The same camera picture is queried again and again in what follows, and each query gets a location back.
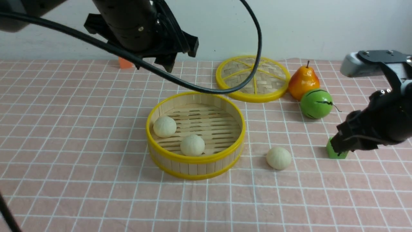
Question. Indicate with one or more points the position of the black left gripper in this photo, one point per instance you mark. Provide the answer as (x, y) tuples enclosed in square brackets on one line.
[(146, 28)]

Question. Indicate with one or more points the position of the yellow rimmed bamboo steamer tray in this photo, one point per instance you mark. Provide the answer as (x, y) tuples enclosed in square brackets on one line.
[(216, 119)]

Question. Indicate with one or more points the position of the pink checkered tablecloth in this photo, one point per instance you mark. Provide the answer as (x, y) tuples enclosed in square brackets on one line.
[(74, 159)]

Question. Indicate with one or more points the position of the white bun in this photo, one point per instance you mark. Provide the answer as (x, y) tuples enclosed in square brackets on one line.
[(192, 146), (164, 127), (278, 158)]

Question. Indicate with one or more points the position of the yellow rimmed bamboo steamer lid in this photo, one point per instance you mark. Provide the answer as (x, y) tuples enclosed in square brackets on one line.
[(269, 82)]

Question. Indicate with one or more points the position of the orange foam cube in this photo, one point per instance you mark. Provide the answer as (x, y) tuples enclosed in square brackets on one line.
[(124, 64)]

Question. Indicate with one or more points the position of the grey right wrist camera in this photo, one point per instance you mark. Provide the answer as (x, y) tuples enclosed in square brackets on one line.
[(394, 65)]

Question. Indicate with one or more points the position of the green foam cube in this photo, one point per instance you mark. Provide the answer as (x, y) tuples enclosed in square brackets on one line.
[(335, 155)]

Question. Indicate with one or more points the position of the green toy watermelon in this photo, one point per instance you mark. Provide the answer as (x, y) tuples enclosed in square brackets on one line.
[(317, 104)]

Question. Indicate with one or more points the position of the orange yellow toy pear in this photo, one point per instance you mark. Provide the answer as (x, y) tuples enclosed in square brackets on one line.
[(302, 81)]

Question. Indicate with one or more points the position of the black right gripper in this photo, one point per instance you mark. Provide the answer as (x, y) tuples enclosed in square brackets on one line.
[(385, 121)]

